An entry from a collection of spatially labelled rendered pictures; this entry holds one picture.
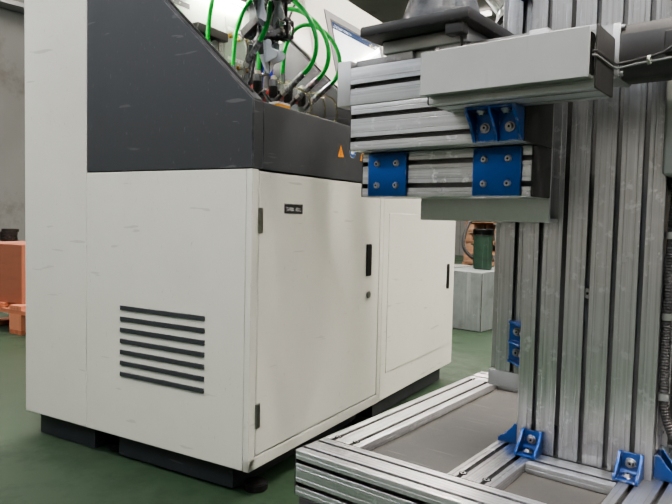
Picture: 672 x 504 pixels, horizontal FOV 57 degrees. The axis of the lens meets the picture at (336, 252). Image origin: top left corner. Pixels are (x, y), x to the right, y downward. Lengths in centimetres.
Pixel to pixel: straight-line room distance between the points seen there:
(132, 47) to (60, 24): 31
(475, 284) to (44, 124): 270
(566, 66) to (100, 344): 140
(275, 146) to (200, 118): 19
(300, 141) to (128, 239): 53
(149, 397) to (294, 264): 52
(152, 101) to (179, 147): 15
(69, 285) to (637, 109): 150
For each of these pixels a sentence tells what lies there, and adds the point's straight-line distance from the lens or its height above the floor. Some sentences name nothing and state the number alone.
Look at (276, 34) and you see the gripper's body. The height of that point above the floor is 120.
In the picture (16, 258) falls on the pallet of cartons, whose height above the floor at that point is 41.
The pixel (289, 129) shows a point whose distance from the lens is 160.
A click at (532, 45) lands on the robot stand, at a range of 99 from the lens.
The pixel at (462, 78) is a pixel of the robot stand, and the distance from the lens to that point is 102.
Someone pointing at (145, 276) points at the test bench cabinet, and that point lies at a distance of 171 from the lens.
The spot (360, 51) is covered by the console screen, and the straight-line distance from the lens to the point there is 262.
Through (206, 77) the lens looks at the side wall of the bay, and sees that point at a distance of 159.
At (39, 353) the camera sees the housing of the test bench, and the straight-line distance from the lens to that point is 209.
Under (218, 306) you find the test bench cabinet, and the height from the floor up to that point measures 46.
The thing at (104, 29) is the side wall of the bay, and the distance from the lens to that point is 189.
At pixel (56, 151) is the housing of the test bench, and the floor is 85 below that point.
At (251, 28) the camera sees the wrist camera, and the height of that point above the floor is 123.
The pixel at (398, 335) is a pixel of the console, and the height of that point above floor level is 27.
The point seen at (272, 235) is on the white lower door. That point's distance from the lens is 153.
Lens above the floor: 68
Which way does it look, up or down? 3 degrees down
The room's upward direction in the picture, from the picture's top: 1 degrees clockwise
